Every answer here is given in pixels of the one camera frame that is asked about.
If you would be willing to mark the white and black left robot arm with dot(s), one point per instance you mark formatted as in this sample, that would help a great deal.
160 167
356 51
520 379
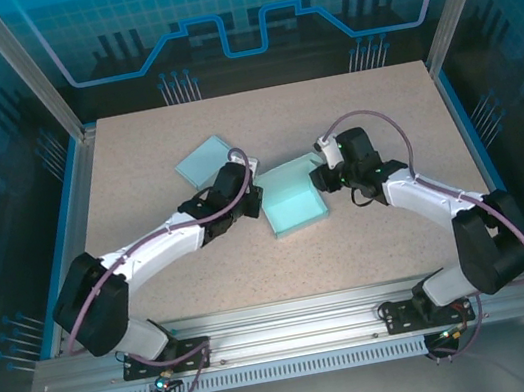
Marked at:
151 256

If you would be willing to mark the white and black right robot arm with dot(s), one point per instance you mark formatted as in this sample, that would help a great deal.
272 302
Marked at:
424 193

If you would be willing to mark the light blue paper box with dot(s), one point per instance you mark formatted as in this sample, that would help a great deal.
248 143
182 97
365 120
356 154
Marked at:
198 164
294 205

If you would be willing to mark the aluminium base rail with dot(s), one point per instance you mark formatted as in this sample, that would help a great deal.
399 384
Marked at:
290 325

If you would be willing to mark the small LED connector board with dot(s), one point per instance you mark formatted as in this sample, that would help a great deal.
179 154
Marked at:
162 383
451 334

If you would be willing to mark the blue table edge strip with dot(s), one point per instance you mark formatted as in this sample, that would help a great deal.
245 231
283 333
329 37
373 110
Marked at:
466 119
67 190

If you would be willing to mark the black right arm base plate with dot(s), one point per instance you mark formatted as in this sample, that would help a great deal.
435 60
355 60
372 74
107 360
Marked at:
398 319

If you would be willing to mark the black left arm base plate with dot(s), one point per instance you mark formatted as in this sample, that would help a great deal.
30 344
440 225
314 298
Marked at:
135 368

